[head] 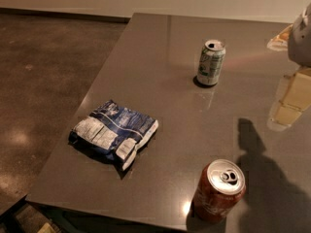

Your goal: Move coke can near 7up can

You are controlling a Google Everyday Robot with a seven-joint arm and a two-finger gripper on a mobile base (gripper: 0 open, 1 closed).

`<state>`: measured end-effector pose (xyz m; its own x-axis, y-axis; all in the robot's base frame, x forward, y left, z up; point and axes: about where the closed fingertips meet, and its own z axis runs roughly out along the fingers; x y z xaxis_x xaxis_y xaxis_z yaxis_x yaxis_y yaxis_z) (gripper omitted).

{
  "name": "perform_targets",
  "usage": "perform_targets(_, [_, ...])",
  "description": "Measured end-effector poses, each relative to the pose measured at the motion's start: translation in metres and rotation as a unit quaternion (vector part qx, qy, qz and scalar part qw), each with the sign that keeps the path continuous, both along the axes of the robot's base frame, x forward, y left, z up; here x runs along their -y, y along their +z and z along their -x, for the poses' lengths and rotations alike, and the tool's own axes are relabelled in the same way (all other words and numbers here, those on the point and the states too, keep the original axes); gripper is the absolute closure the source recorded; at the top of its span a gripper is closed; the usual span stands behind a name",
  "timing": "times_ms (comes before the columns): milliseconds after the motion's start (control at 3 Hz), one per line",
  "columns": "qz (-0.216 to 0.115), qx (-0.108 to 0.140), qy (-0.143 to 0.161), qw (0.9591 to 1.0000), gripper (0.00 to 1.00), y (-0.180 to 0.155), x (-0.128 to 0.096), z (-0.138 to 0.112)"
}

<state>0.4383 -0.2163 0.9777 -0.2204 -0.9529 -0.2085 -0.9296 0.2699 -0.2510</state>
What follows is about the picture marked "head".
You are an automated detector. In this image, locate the red coke can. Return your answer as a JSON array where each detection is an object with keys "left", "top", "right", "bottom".
[{"left": 192, "top": 159, "right": 246, "bottom": 223}]

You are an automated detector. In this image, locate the yellow object under table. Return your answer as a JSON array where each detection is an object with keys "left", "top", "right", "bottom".
[{"left": 37, "top": 223, "right": 56, "bottom": 233}]

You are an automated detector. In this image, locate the blue white chip bag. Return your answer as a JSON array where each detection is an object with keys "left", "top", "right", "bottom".
[{"left": 68, "top": 100, "right": 158, "bottom": 171}]

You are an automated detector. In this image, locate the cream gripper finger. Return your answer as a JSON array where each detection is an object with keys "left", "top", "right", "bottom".
[
  {"left": 267, "top": 25, "right": 293, "bottom": 51},
  {"left": 267, "top": 66, "right": 311, "bottom": 131}
]

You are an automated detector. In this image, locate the green white 7up can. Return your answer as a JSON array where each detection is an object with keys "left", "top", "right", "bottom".
[{"left": 196, "top": 39, "right": 225, "bottom": 86}]

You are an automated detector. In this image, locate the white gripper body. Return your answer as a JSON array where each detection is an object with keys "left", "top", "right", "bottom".
[{"left": 288, "top": 4, "right": 311, "bottom": 67}]

